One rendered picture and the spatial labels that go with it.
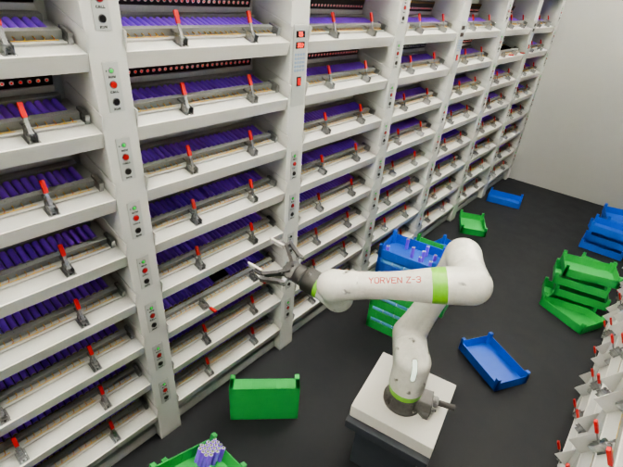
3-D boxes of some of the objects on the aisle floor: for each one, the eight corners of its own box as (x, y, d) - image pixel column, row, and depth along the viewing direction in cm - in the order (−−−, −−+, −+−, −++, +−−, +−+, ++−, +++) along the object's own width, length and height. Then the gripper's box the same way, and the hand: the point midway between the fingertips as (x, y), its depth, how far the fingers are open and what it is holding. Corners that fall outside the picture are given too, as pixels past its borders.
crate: (298, 419, 188) (299, 388, 178) (230, 420, 186) (228, 389, 176) (297, 403, 195) (298, 373, 185) (232, 404, 193) (230, 373, 182)
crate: (526, 383, 215) (531, 372, 210) (493, 391, 208) (498, 381, 204) (488, 341, 239) (491, 331, 235) (458, 347, 233) (461, 337, 229)
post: (364, 285, 276) (414, -27, 187) (356, 292, 270) (404, -29, 181) (340, 272, 287) (377, -29, 198) (332, 279, 281) (366, -30, 192)
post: (181, 424, 182) (108, -71, 93) (161, 438, 176) (63, -78, 87) (156, 397, 193) (68, -70, 104) (136, 410, 187) (26, -76, 98)
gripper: (286, 308, 151) (241, 279, 159) (324, 258, 162) (280, 233, 170) (284, 298, 145) (236, 270, 153) (323, 247, 156) (277, 223, 164)
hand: (261, 252), depth 161 cm, fingers open, 12 cm apart
